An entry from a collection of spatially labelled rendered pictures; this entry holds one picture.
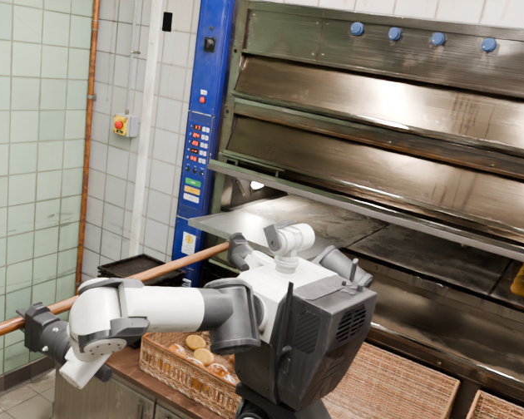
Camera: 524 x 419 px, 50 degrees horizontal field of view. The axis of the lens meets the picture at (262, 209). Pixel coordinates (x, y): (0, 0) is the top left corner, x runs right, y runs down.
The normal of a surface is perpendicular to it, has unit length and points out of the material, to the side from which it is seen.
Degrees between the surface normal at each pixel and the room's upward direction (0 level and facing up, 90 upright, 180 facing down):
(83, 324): 65
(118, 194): 90
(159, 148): 90
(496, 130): 70
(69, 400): 90
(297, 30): 92
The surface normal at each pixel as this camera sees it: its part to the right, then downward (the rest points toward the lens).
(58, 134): 0.83, 0.27
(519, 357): -0.46, -0.17
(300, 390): -0.65, 0.11
